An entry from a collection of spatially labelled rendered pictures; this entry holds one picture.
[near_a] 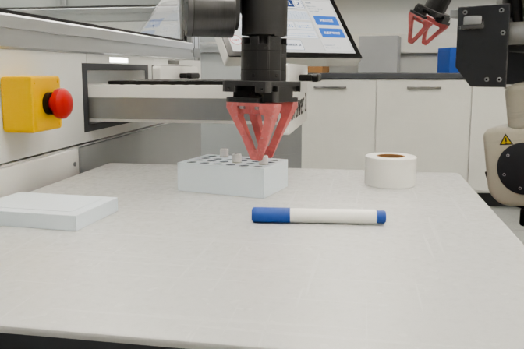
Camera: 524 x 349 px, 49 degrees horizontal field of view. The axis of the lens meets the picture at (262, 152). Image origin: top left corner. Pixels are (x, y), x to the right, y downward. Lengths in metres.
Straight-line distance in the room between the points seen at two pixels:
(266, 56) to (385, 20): 4.02
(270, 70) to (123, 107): 0.35
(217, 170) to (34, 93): 0.25
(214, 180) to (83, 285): 0.33
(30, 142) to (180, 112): 0.24
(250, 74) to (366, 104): 3.29
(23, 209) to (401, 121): 3.52
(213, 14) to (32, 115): 0.26
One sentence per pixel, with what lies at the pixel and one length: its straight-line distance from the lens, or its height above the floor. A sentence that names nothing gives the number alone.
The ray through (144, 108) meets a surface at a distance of 0.97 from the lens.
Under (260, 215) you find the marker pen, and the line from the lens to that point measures 0.60.
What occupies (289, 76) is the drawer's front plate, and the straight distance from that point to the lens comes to 0.90.
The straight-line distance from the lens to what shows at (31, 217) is 0.63.
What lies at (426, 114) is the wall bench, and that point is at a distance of 4.03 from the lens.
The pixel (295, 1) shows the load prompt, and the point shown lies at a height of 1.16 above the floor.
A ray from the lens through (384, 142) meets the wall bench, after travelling 4.02.
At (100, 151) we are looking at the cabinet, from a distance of 1.05.
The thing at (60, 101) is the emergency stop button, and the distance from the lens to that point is 0.78.
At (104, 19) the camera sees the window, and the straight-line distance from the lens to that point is 1.12.
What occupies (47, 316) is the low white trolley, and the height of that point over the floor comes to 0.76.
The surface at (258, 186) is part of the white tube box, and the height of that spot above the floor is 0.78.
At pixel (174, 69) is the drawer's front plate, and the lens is 1.37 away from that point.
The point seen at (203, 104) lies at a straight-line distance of 0.94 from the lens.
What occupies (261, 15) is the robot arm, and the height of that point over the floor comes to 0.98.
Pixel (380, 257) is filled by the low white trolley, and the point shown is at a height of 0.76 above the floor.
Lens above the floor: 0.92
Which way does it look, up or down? 8 degrees down
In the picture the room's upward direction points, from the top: straight up
